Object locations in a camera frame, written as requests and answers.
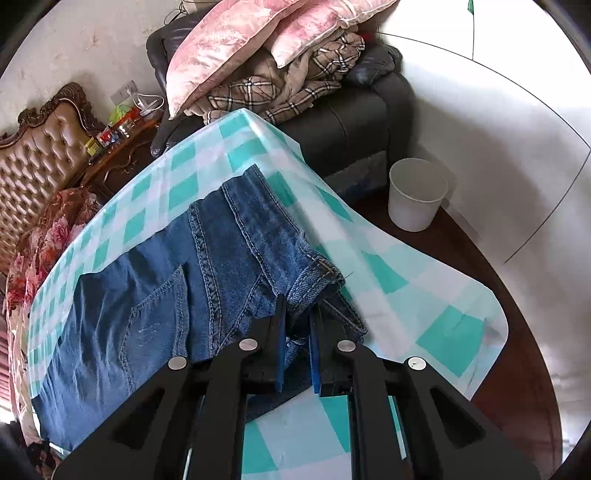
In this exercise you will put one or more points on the large pink pillow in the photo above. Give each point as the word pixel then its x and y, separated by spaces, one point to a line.
pixel 222 41

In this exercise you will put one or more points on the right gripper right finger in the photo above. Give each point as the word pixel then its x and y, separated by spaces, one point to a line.
pixel 406 417

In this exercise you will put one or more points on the white plastic bucket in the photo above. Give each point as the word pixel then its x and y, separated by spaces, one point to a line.
pixel 417 189

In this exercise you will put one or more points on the small pink pillow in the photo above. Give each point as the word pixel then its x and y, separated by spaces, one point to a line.
pixel 315 22

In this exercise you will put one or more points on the red floral quilt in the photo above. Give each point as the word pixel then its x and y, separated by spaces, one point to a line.
pixel 37 252

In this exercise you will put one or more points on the wooden nightstand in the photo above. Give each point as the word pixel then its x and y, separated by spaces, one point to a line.
pixel 122 161

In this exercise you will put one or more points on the teal white checkered cloth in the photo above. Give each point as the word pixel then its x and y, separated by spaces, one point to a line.
pixel 411 304

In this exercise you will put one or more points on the tufted leather headboard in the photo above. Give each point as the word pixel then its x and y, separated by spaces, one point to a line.
pixel 44 156

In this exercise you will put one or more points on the black leather sofa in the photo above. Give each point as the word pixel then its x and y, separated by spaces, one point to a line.
pixel 353 124

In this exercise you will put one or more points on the blue denim jeans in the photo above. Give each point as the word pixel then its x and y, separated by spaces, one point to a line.
pixel 189 290

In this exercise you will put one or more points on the brown plaid blanket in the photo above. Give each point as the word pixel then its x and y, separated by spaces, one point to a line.
pixel 280 94

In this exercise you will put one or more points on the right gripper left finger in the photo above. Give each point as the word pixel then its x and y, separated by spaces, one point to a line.
pixel 188 420

